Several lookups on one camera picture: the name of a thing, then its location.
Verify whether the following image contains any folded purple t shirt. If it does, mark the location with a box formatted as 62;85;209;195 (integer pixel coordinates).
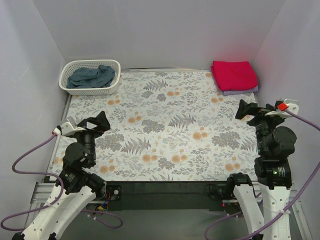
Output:
221;85;259;96

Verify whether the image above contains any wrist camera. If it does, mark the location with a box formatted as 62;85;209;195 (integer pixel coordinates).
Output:
52;117;86;137
265;98;300;119

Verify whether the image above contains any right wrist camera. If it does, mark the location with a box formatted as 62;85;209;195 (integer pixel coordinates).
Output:
265;98;300;119

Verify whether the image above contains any floral patterned table cloth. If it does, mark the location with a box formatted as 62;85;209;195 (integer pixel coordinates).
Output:
67;71;257;181

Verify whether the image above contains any aluminium frame rail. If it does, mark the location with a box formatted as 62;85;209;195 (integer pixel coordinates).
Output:
30;182;55;208

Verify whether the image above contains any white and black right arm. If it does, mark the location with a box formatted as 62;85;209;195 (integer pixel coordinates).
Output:
227;99;297;240

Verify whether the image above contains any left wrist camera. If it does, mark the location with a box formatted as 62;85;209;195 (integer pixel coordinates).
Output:
52;117;86;137

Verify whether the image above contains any red t shirt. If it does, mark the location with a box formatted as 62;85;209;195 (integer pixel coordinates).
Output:
210;61;258;91

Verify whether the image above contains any white perforated plastic basket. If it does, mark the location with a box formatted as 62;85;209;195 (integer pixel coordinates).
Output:
59;59;121;96

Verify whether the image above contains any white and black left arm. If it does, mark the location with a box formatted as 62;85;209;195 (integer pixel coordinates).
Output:
12;111;111;240

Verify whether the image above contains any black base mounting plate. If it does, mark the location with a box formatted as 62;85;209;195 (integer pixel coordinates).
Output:
82;181;241;212

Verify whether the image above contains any crumpled grey-blue t shirt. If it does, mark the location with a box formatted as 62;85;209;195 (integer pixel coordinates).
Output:
66;64;116;89

